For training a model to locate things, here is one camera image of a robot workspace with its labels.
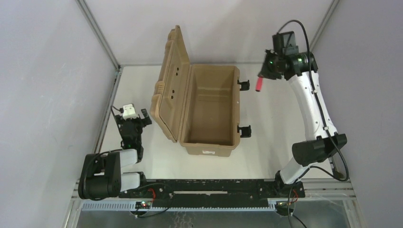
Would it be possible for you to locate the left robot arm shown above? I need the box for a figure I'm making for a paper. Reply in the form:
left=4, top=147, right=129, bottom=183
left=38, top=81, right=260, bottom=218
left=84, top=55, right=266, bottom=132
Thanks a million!
left=78, top=105, right=152, bottom=201

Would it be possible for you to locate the white label sticker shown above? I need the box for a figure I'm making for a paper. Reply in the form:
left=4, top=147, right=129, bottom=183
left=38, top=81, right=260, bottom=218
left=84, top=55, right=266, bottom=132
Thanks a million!
left=202, top=151, right=215, bottom=155

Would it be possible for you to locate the tan plastic storage bin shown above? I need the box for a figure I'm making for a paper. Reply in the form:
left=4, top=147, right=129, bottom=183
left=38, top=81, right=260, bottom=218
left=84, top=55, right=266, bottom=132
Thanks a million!
left=150, top=26, right=240, bottom=157

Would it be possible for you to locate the red handled black screwdriver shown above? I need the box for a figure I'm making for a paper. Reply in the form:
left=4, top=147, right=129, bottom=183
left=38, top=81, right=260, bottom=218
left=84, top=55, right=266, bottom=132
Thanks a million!
left=255, top=77, right=263, bottom=92

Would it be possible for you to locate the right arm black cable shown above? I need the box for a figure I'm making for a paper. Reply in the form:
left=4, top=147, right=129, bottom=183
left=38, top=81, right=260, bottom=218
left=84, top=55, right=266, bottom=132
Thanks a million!
left=276, top=19, right=350, bottom=182

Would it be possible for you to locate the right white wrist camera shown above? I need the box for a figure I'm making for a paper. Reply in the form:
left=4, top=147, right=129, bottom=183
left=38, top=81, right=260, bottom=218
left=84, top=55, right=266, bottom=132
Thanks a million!
left=272, top=31, right=299, bottom=56

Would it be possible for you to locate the black bin latch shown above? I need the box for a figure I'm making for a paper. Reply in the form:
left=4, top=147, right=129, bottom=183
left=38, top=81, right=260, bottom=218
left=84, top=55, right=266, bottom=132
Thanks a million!
left=237, top=125, right=251, bottom=138
left=237, top=80, right=250, bottom=91

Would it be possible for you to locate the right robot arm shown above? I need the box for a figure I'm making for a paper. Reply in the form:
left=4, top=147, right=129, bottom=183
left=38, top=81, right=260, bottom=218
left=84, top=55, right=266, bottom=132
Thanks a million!
left=258, top=50, right=347, bottom=188

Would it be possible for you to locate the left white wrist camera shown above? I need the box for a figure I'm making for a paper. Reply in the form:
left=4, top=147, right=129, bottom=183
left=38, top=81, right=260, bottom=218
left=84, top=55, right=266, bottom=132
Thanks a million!
left=122, top=104, right=139, bottom=120

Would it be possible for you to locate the small green circuit board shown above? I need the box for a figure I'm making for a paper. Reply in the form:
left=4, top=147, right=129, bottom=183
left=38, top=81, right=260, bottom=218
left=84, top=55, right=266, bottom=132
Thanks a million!
left=135, top=201, right=152, bottom=209

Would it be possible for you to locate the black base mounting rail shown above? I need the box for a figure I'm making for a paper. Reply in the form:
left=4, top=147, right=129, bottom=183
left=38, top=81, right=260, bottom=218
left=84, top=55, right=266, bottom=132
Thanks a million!
left=119, top=179, right=306, bottom=209

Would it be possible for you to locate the black upper bin latch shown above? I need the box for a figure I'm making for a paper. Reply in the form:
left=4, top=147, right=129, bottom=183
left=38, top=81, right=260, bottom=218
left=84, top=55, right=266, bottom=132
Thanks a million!
left=237, top=80, right=250, bottom=91

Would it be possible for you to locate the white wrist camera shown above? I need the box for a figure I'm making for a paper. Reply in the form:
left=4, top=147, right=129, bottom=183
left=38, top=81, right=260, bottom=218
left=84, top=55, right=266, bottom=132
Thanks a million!
left=272, top=31, right=299, bottom=56
left=122, top=104, right=139, bottom=120

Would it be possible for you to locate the black lower bin latch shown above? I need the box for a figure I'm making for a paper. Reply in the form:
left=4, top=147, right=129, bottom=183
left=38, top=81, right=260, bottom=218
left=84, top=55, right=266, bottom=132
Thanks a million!
left=237, top=125, right=251, bottom=138

